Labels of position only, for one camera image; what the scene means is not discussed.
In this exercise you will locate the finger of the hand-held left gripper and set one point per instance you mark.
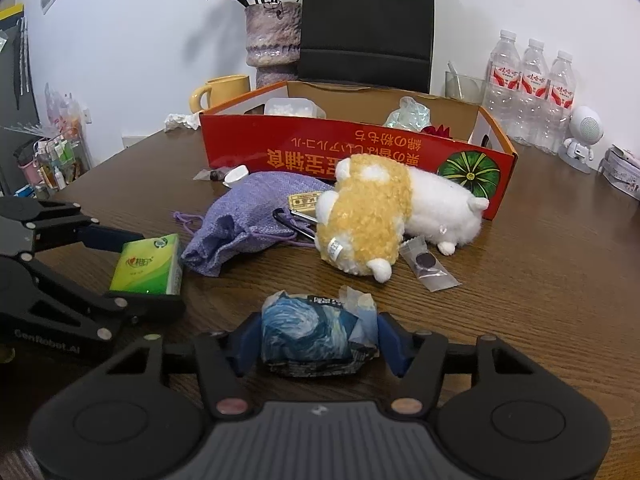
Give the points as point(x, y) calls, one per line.
point(110, 237)
point(150, 306)

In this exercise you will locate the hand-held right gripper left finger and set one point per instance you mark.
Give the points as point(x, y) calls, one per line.
point(247, 345)

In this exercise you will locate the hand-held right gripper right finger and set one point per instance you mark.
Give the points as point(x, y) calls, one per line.
point(392, 345)

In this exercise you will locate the green tissue pack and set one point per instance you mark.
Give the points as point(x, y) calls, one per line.
point(145, 260)

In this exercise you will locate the blue swirl print packet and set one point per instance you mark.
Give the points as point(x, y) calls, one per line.
point(300, 330)

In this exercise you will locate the small grey sachet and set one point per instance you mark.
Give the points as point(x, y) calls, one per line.
point(207, 175)

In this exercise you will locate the yellow and white plush toy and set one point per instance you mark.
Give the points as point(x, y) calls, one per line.
point(365, 210)

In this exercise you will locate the red cardboard box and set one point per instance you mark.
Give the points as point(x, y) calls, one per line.
point(240, 135)

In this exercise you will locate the white plastic container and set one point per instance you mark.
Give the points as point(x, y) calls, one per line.
point(295, 108)

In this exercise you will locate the clear sachet with dark disc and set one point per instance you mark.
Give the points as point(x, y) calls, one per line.
point(427, 265)

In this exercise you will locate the clear rack of small goods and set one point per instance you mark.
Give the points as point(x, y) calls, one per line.
point(55, 160)

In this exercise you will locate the crumpled white tissue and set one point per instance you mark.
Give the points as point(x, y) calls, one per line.
point(182, 120)

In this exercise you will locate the black carabiner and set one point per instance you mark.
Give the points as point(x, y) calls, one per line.
point(300, 216)

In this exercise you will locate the white bottle cap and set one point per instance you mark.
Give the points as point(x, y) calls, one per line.
point(236, 176)

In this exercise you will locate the small yellow tag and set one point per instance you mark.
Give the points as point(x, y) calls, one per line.
point(303, 201)

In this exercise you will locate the dark grey pegboard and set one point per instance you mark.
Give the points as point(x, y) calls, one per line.
point(10, 110)

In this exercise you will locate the yellow mug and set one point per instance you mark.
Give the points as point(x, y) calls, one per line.
point(227, 92)

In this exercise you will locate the red bow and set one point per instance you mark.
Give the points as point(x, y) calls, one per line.
point(442, 131)

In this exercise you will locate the pale green plastic bag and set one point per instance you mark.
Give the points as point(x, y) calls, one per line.
point(407, 115)

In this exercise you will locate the purple textured vase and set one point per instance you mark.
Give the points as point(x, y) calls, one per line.
point(272, 40)

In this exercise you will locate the clear glass cup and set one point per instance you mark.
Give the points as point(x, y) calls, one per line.
point(465, 90)

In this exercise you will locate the clear water bottle red label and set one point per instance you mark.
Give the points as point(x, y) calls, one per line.
point(560, 110)
point(532, 100)
point(500, 90)

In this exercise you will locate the small white robot toy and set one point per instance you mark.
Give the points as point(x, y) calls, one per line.
point(585, 127)

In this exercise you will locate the black paper bag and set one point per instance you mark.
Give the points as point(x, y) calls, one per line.
point(365, 25)

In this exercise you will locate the white wall outlet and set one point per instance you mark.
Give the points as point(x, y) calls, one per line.
point(132, 141)

